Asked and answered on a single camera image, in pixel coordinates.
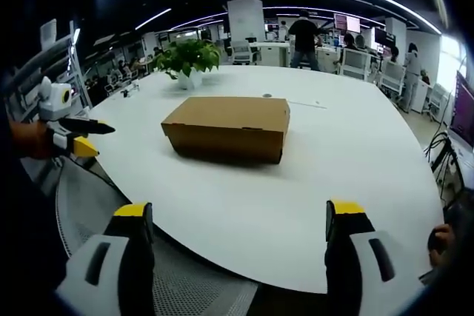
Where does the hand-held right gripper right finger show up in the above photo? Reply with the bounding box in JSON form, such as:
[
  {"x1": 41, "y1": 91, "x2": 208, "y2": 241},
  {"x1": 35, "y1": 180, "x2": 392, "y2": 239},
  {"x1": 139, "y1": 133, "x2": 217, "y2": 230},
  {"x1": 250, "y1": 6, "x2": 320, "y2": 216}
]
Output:
[{"x1": 324, "y1": 199, "x2": 427, "y2": 316}]

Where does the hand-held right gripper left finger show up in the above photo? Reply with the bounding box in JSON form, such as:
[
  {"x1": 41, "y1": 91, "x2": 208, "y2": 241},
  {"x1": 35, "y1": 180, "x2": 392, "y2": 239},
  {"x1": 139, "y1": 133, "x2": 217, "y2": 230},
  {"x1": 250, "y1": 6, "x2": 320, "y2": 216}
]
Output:
[{"x1": 55, "y1": 201, "x2": 156, "y2": 316}]

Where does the brown cardboard shoe box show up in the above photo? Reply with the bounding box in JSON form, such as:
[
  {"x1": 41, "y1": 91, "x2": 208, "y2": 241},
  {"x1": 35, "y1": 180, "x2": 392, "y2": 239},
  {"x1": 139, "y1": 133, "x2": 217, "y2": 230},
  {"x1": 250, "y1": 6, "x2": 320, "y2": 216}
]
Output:
[{"x1": 160, "y1": 95, "x2": 290, "y2": 166}]

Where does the person's left hand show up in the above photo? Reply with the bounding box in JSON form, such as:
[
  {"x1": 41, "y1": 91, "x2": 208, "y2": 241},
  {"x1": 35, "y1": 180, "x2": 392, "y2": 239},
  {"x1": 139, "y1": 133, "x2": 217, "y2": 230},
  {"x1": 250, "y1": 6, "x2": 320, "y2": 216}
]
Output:
[{"x1": 10, "y1": 119, "x2": 56, "y2": 160}]

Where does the grey mesh office chair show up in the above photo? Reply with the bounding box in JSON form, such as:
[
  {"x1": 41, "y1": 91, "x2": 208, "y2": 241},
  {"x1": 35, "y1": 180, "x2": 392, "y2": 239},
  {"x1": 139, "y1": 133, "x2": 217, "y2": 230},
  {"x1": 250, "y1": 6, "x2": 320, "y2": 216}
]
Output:
[{"x1": 55, "y1": 155, "x2": 260, "y2": 316}]

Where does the potted green plant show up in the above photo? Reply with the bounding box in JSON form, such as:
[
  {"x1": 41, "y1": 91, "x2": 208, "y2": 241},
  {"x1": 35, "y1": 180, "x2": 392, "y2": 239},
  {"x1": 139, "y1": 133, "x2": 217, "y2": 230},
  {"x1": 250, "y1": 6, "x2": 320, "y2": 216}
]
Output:
[{"x1": 153, "y1": 38, "x2": 222, "y2": 91}]

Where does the white office chair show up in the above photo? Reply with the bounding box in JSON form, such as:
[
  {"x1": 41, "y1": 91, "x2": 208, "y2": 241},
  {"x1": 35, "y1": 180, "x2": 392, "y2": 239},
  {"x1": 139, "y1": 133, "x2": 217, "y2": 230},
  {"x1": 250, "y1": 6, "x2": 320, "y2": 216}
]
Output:
[
  {"x1": 231, "y1": 40, "x2": 253, "y2": 66},
  {"x1": 339, "y1": 49, "x2": 372, "y2": 82},
  {"x1": 380, "y1": 59, "x2": 407, "y2": 101}
]

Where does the purple desk monitor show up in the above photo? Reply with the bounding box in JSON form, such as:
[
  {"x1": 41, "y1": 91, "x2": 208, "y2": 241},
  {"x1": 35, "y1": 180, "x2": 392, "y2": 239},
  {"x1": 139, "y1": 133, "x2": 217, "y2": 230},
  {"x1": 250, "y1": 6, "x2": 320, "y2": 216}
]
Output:
[{"x1": 449, "y1": 69, "x2": 474, "y2": 155}]

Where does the bundle of black cables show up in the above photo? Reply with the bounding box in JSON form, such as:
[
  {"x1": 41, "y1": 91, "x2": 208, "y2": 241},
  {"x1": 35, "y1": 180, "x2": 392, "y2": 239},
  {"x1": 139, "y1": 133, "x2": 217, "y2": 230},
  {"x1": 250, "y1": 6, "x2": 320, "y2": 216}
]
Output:
[{"x1": 424, "y1": 130, "x2": 464, "y2": 199}]

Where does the wall monitor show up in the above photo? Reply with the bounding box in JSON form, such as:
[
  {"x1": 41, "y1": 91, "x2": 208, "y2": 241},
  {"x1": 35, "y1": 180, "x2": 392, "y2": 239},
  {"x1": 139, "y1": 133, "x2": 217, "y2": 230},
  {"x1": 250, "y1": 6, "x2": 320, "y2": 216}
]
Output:
[
  {"x1": 333, "y1": 13, "x2": 361, "y2": 34},
  {"x1": 374, "y1": 27, "x2": 397, "y2": 49}
]

